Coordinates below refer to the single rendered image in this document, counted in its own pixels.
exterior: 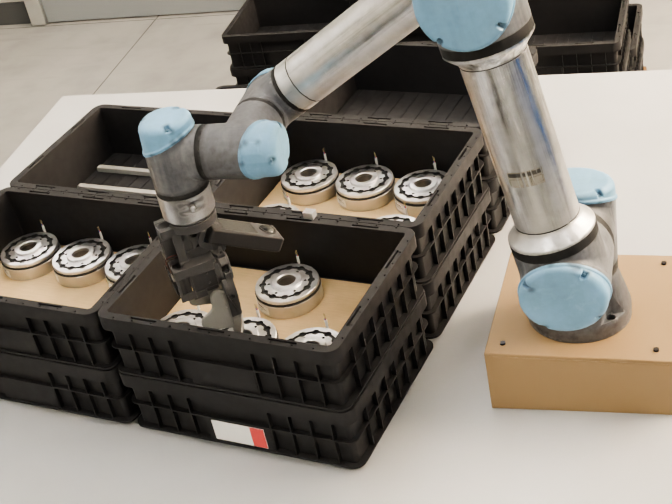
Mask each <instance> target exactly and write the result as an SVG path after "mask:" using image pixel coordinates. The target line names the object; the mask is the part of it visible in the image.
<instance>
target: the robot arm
mask: <svg viewBox="0 0 672 504"><path fill-rule="evenodd" d="M419 26H420V27H421V29H422V30H423V32H424V33H425V34H426V35H427V36H428V37H429V38H430V39H431V40H432V41H433V42H437V45H438V47H439V50H440V53H441V56H442V58H443V59H444V60H445V61H446V62H448V63H451V64H454V65H456V66H458V67H459V68H460V71H461V74H462V77H463V80H464V83H465V86H466V88H467V91H468V94H469V97H470V100H471V103H472V105H473V108H474V111H475V114H476V117H477V120H478V122H479V125H480V128H481V131H482V134H483V137H484V140H485V142H486V145H487V148H488V151H489V154H490V157H491V159H492V162H493V165H494V168H495V171H496V174H497V176H498V179H499V182H500V185H501V188H502V191H503V193H504V196H505V199H506V202H507V205H508V208H509V211H510V213H511V216H512V219H513V222H514V225H513V227H512V228H511V230H510V232H509V234H508V242H509V246H510V249H511V251H512V254H513V257H514V260H515V263H516V266H517V268H518V271H519V275H520V282H519V285H518V289H517V293H518V297H519V303H520V306H521V308H522V310H523V312H524V313H525V314H526V315H527V317H528V319H529V322H530V324H531V326H532V327H533V328H534V329H535V330H536V331H537V332H538V333H540V334H541V335H543V336H545V337H547V338H550V339H552V340H555V341H559V342H565V343H577V344H578V343H591V342H596V341H600V340H604V339H607V338H609V337H611V336H613V335H615V334H617V333H619V332H620V331H621V330H623V329H624V328H625V327H626V326H627V324H628V323H629V321H630V319H631V316H632V300H631V295H630V292H629V290H628V288H627V285H626V283H625V281H624V279H623V276H622V274H621V272H620V269H619V267H618V245H617V212H616V199H617V198H618V195H617V193H616V189H615V183H614V181H613V179H612V178H611V177H610V176H609V175H608V174H606V173H604V172H601V171H598V170H596V169H591V168H582V167H571V168H567V166H566V163H565V160H564V156H563V153H562V150H561V147H560V144H559V141H558V138H557V135H556V132H555V128H554V125H553V122H552V119H551V116H550V113H549V110H548V107H547V103H546V100H545V97H544V94H543V91H542V88H541V85H540V82H539V78H538V75H537V72H536V69H535V66H534V63H533V60H532V57H531V54H530V50H529V47H528V44H527V42H528V40H529V38H530V36H531V35H532V33H533V31H534V29H535V23H534V20H533V17H532V13H531V10H530V7H529V4H528V0H358V1H357V2H356V3H355V4H353V5H352V6H351V7H350V8H348V9H347V10H346V11H345V12H343V13H342V14H341V15H339V16H338V17H337V18H336V19H334V20H333V21H332V22H331V23H329V24H328V25H327V26H326V27H324V28H323V29H322V30H321V31H319V32H318V33H317V34H315V35H314V36H313V37H312V38H310V39H309V40H308V41H307V42H305V43H304V44H303V45H302V46H300V47H299V48H298V49H297V50H295V51H294V52H293V53H292V54H290V55H289V56H288V57H286V58H285V59H284V60H283V61H281V62H280V63H279V64H278V65H276V66H275V67H274V68H268V69H265V70H263V71H261V72H260V73H259V74H258V75H257V76H256V77H254V78H253V79H252V80H251V82H250V83H249V84H248V86H247V88H246V90H245V93H244V95H243V97H242V98H241V100H240V101H239V103H238V104H237V106H236V108H235V109H234V111H233V113H232V114H231V116H230V117H229V119H228V120H227V122H226V123H214V124H195V122H194V119H193V118H192V117H191V114H190V112H189V111H188V110H187V109H185V108H180V107H178V106H170V107H164V108H160V109H157V110H155V111H153V112H151V113H149V114H148V115H146V116H145V117H144V118H143V119H142V121H140V124H139V126H138V133H139V137H140V141H141V145H142V149H143V150H142V154H143V156H144V157H145V160H146V163H147V166H148V169H149V172H150V176H151V179H152V182H153V185H154V189H155V192H156V196H157V199H158V202H159V206H160V209H161V212H162V216H163V218H162V219H159V220H157V221H154V226H155V229H156V232H157V235H158V238H159V242H160V245H161V248H162V250H161V252H162V255H163V259H164V262H165V265H164V266H165V269H167V272H168V275H169V278H170V280H171V281H172V284H173V287H174V289H175V291H176V293H177V295H178V296H179V295H180V297H181V300H182V303H185V302H187V301H189V302H190V304H191V305H193V306H198V305H206V304H211V305H212V308H211V310H210V311H209V312H208V313H207V314H206V315H205V316H204V317H203V318H202V321H201V323H202V326H203V327H208V328H215V329H223V328H233V329H234V332H241V333H243V330H244V320H243V315H242V309H241V305H240V300H239V296H238V293H237V290H236V286H235V284H234V281H233V278H234V275H233V271H232V268H231V265H230V262H229V259H228V256H227V254H226V252H225V249H226V246H231V247H239V248H247V249H255V250H263V251H271V252H279V251H280V250H281V247H282V244H283V241H284V238H283V237H282V236H281V235H280V233H279V232H278V231H277V230H276V228H275V227H274V226H273V225H267V224H259V223H252V222H245V221H237V220H230V219H223V218H217V213H216V209H215V200H214V197H213V193H212V189H211V186H210V182H209V180H219V179H247V178H249V179H253V180H256V179H261V178H264V177H276V176H279V175H281V174H282V173H283V172H284V171H285V170H286V168H287V165H288V158H289V139H288V135H287V132H286V128H287V126H288V125H289V124H290V123H291V122H292V121H294V120H295V119H296V118H298V117H299V116H300V115H302V114H303V113H304V112H306V111H307V110H308V109H310V108H311V107H312V106H314V105H315V104H316V103H318V102H319V101H320V100H322V99H323V98H324V97H326V96H327V95H328V94H330V93H331V92H332V91H334V90H335V89H336V88H338V87H339V86H340V85H342V84H343V83H344V82H346V81H347V80H348V79H350V78H351V77H353V76H354V75H355V74H357V73H358V72H359V71H361V70H362V69H363V68H365V67H366V66H367V65H369V64H370V63H371V62H373V61H374V60H375V59H377V58H378V57H379V56H381V55H382V54H383V53H385V52H386V51H387V50H389V49H390V48H391V47H393V46H394V45H395V44H397V43H398V42H399V41H401V40H402V39H403V38H405V37H406V36H407V35H409V34H410V33H411V32H413V31H414V30H415V29H417V28H418V27H419ZM191 287H192V288H191ZM192 289H193V291H192Z"/></svg>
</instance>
